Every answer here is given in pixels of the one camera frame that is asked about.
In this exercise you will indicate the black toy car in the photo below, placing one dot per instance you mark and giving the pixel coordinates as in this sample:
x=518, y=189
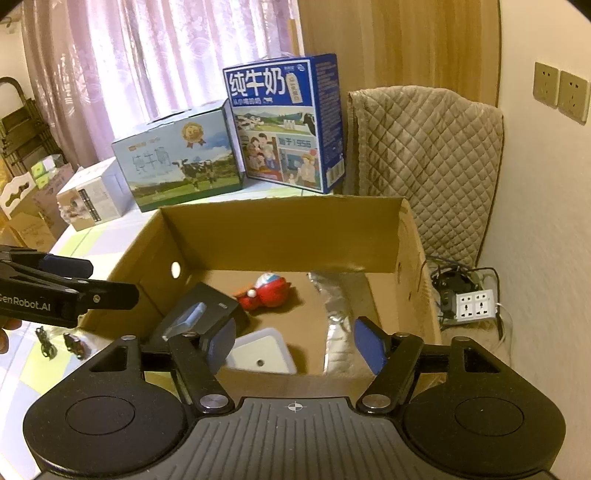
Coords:
x=75, y=346

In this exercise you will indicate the blue milk carton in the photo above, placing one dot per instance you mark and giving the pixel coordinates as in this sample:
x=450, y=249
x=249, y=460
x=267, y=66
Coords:
x=288, y=114

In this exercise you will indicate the black shaver box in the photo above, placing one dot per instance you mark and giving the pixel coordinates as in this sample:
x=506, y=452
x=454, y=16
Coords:
x=201, y=308

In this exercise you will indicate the person's left hand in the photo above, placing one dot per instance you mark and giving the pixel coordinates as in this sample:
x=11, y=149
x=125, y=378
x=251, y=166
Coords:
x=6, y=325

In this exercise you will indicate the black folding rack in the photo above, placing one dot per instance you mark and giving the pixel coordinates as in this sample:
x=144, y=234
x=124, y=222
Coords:
x=23, y=132

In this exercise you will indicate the brown cardboard box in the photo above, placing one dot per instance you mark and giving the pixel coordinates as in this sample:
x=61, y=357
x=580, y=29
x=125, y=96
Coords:
x=228, y=244

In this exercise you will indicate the checkered tablecloth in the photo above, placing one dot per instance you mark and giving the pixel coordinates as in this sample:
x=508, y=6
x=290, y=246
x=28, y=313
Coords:
x=25, y=376

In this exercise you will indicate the quilted beige chair cover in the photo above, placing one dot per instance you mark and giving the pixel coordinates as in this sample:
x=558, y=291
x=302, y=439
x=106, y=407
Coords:
x=434, y=147

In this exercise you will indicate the white power adapter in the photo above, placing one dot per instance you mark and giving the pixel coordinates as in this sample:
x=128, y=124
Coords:
x=261, y=351

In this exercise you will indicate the green cow milk carton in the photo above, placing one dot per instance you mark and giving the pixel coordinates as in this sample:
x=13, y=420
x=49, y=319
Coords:
x=182, y=157

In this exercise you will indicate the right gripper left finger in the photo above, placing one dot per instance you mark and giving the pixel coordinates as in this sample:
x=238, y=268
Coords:
x=196, y=358

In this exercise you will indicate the double wall socket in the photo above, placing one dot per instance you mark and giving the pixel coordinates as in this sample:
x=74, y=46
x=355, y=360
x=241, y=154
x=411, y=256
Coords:
x=561, y=90

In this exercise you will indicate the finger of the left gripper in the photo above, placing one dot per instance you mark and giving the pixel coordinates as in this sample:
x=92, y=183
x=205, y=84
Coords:
x=100, y=294
x=46, y=262

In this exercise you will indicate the pink curtain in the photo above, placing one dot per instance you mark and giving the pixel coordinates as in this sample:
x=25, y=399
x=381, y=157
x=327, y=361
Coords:
x=101, y=70

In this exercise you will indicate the wooden door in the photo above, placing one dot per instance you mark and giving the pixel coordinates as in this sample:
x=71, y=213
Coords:
x=453, y=44

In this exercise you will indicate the brown cardboard boxes pile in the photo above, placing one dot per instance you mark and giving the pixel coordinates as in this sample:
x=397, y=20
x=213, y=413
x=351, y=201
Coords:
x=32, y=211

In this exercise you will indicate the silver foil bag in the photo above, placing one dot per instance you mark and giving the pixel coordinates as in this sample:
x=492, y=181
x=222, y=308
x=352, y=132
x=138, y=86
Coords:
x=345, y=296

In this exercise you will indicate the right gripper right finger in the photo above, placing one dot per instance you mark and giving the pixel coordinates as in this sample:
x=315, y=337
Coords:
x=397, y=362

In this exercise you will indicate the white power strip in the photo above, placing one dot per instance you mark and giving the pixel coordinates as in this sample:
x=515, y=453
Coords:
x=475, y=306

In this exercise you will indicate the Doraemon toy figure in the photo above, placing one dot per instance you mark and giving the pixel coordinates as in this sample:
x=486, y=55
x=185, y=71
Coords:
x=270, y=291

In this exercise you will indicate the beige product box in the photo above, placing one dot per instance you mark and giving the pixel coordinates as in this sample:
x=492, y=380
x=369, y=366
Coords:
x=94, y=195

